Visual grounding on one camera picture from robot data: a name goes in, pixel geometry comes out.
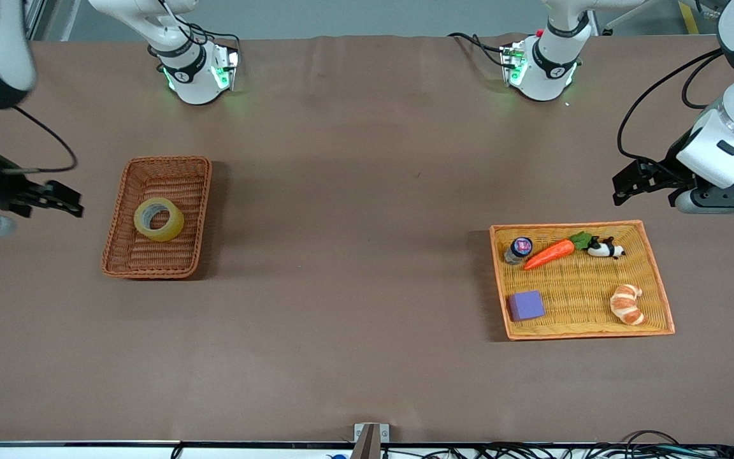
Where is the purple cube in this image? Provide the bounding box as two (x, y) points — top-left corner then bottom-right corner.
(508, 290), (546, 322)

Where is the orange yellow wicker basket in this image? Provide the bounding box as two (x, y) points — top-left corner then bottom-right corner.
(489, 220), (675, 341)

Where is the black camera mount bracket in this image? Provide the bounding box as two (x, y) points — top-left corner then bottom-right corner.
(692, 163), (734, 210)

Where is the black cable tangle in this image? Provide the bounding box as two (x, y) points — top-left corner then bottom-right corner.
(169, 430), (734, 459)

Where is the black base cable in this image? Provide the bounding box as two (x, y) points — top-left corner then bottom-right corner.
(449, 32), (509, 68)
(160, 0), (241, 50)

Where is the orange toy carrot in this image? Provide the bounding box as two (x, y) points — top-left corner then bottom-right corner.
(524, 232), (593, 271)

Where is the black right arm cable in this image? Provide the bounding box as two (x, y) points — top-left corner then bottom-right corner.
(0, 105), (79, 174)

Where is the toy croissant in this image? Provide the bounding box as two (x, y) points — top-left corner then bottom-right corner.
(610, 284), (647, 326)

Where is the black white panda toy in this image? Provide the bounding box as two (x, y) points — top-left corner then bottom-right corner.
(587, 237), (626, 259)

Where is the metal table edge bracket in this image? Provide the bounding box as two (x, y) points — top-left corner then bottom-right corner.
(354, 423), (390, 459)

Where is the aluminium frame profile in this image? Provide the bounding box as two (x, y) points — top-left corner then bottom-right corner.
(23, 0), (46, 40)

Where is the short black looped cable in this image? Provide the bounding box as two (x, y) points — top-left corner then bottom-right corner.
(681, 59), (724, 109)

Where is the black left base cable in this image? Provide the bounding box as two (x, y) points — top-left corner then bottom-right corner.
(449, 32), (509, 68)

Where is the black right base cable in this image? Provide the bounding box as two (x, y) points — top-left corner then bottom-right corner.
(160, 0), (241, 50)

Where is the grey metal bar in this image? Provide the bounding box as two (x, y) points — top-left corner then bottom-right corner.
(603, 0), (661, 36)

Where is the small jar blue lid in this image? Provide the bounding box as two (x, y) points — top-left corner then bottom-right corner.
(504, 237), (533, 265)

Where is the brown wicker basket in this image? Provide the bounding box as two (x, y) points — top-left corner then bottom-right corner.
(100, 156), (212, 280)

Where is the yellow clear tape roll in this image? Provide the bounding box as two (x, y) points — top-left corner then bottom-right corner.
(134, 197), (185, 242)

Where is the long black left arm cable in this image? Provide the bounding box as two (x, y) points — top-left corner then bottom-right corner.
(616, 48), (724, 171)

